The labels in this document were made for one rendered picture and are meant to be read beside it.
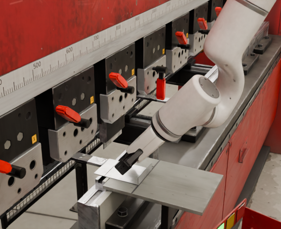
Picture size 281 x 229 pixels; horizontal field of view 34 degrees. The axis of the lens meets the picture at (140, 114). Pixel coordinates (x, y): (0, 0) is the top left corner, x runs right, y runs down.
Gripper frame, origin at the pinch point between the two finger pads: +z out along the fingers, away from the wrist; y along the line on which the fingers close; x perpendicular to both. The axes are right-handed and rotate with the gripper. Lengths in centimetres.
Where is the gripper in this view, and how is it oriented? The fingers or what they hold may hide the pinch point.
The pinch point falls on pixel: (127, 161)
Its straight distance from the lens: 120.1
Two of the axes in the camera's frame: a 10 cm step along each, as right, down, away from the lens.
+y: -4.2, 3.7, -8.3
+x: 6.9, 7.2, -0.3
